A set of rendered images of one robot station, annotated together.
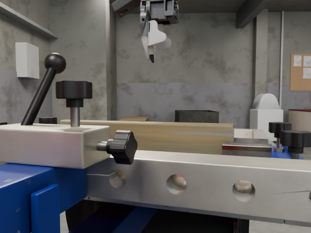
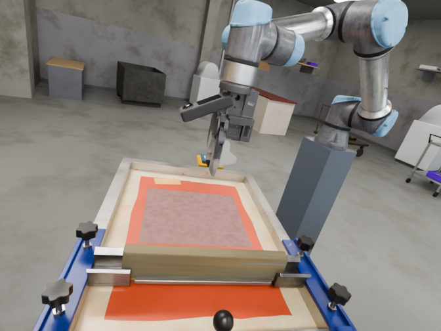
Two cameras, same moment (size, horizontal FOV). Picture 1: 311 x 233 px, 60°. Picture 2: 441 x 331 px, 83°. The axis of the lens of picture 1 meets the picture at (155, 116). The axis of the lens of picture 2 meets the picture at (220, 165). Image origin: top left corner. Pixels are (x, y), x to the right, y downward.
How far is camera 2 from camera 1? 0.50 m
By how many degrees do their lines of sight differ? 37
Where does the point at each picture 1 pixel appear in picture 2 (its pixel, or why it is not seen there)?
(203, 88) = (150, 41)
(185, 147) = (249, 272)
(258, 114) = (201, 82)
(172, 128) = (242, 261)
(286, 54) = not seen: hidden behind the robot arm
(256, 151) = (298, 277)
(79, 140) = not seen: outside the picture
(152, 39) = (222, 161)
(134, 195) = not seen: outside the picture
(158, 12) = (233, 132)
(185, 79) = (131, 25)
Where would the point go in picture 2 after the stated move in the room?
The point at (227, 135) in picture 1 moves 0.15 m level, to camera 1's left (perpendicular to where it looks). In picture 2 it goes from (282, 264) to (230, 279)
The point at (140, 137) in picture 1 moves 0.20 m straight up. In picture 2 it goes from (212, 266) to (233, 191)
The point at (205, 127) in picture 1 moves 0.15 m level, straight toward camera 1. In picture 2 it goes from (268, 260) to (304, 322)
